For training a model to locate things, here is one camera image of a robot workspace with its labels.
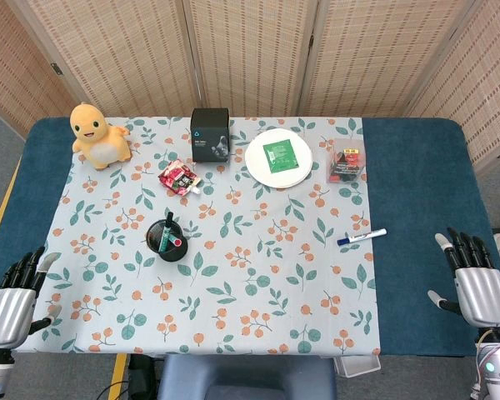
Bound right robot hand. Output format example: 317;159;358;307
427;227;500;330

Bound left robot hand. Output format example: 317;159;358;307
0;245;63;349

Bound blue whiteboard marker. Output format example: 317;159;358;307
337;227;388;247

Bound black mesh pen holder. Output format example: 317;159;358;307
144;218;189;263

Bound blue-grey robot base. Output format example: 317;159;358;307
157;353;337;400

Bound green marker with black cap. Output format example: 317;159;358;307
160;211;175;253

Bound white plastic bin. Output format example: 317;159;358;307
334;353;381;379

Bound clear plastic snack box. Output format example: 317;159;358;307
326;138;367;184

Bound yellow plush dinosaur toy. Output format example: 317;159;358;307
69;102;133;170

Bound floral tablecloth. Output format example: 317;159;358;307
7;116;383;356

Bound red drink pouch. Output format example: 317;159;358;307
157;160;203;196

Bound green sachet packet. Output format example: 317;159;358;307
262;139;300;173

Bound white paper plate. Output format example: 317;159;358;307
244;127;313;189

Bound black cardboard box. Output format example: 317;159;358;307
190;107;231;163

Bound bamboo folding screen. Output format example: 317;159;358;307
0;0;500;176

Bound black floor cables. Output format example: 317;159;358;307
97;353;159;400

